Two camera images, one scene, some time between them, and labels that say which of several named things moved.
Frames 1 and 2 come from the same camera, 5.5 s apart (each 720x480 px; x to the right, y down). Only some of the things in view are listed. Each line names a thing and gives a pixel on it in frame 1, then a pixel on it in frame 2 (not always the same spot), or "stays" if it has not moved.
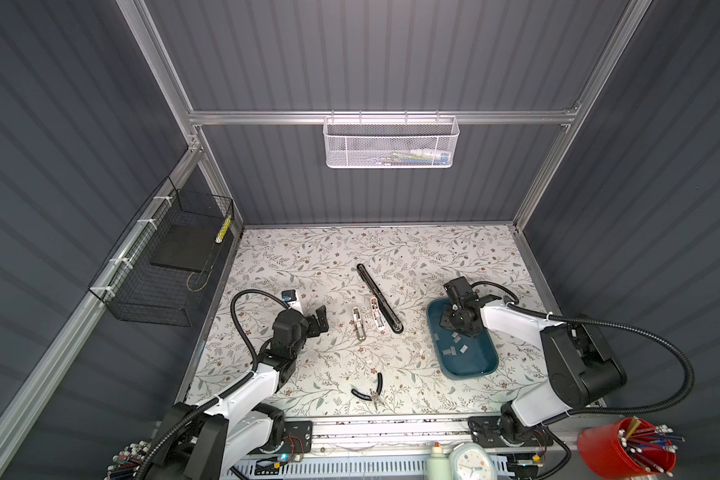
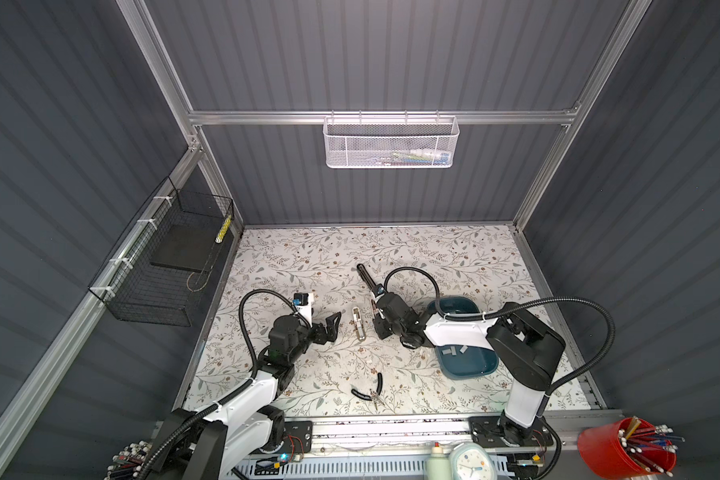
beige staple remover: (358, 324) stays
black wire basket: (158, 268) stays
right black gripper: (444, 321) → (377, 321)
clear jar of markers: (127, 462) stays
